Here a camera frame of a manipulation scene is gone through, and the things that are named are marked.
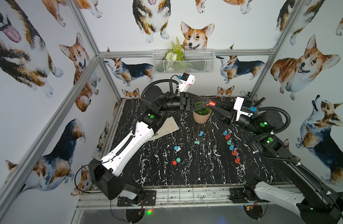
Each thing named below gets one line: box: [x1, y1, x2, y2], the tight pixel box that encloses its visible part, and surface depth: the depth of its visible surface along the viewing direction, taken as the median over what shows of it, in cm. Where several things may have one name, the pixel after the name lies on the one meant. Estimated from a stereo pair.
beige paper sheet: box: [149, 116, 180, 142], surface depth 105 cm
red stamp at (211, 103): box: [205, 99, 216, 106], surface depth 51 cm
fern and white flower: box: [164, 36, 186, 64], surface depth 84 cm
